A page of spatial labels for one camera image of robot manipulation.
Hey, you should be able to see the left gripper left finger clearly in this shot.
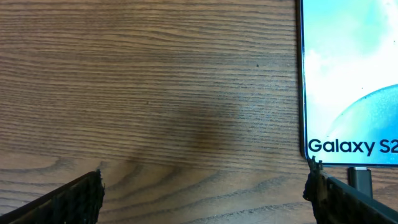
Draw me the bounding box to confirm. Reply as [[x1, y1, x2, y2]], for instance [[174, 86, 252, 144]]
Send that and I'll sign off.
[[1, 170, 105, 224]]

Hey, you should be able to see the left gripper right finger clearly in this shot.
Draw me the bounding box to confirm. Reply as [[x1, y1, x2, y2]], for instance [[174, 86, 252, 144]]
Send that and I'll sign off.
[[303, 157, 397, 224]]

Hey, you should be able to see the Samsung Galaxy smartphone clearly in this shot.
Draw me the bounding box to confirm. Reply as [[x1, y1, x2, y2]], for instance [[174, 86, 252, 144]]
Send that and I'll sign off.
[[297, 0, 397, 166]]

